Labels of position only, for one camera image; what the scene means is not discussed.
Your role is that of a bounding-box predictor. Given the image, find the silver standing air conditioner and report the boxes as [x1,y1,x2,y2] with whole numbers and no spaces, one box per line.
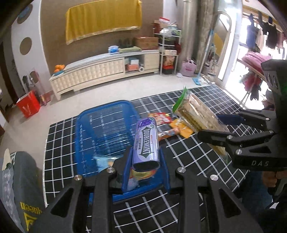
[177,0,198,66]

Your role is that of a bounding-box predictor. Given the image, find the person's right hand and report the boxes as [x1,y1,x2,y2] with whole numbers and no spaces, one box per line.
[262,170,287,187]

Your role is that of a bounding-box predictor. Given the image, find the orange snack pouch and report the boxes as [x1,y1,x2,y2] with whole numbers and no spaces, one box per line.
[169,119,194,138]

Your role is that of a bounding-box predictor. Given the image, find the red pizza snack bag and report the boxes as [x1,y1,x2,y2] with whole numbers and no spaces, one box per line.
[148,113,173,126]

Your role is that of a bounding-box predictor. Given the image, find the pink gift bag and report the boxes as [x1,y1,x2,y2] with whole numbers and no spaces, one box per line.
[180,60,197,77]

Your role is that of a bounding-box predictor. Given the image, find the pink blanket on rack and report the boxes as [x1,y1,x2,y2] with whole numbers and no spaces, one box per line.
[242,51,272,73]

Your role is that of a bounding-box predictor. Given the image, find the purple Doublemint gum box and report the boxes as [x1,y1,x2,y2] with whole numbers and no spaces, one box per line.
[132,117,160,172]

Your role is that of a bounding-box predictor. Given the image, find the grey queen print cushion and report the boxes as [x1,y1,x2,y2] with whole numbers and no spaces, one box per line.
[1,151,45,232]

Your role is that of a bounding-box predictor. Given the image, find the orange sausage stick pack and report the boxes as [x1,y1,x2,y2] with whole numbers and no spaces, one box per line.
[158,128,180,141]

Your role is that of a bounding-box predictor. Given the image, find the red yellow tofu snack bag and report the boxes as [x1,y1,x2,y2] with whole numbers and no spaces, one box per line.
[128,169,157,186]

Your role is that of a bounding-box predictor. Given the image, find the light blue pastry pack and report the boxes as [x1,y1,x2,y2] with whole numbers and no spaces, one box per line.
[93,156,119,172]

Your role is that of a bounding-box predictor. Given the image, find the black white grid tablecloth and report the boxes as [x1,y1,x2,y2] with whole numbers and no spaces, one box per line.
[32,85,261,232]

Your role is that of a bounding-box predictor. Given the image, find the blue plastic basket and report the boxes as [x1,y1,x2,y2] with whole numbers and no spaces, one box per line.
[74,100,163,202]

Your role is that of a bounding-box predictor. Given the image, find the plate of oranges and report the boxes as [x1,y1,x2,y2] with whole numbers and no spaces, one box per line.
[54,65,65,73]

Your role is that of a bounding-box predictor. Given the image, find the yellow cloth covered TV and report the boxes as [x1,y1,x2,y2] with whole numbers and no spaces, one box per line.
[65,1,142,45]

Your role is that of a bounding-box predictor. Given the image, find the red paper bag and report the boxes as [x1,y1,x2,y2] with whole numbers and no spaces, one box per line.
[16,91,40,118]

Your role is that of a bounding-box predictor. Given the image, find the white metal shelf rack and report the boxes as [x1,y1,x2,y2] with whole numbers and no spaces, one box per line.
[153,26,182,74]

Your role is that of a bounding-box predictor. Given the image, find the blue tissue box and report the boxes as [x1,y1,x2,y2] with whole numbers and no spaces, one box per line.
[108,45,119,54]

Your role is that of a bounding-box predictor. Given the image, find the cardboard box on cabinet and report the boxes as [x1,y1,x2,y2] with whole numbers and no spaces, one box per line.
[135,37,159,50]

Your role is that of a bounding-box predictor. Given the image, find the white TV cabinet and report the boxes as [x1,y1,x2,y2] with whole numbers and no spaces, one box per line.
[49,49,160,100]

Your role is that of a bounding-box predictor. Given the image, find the green-end cracker pack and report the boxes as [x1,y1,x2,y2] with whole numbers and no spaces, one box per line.
[172,86,231,157]

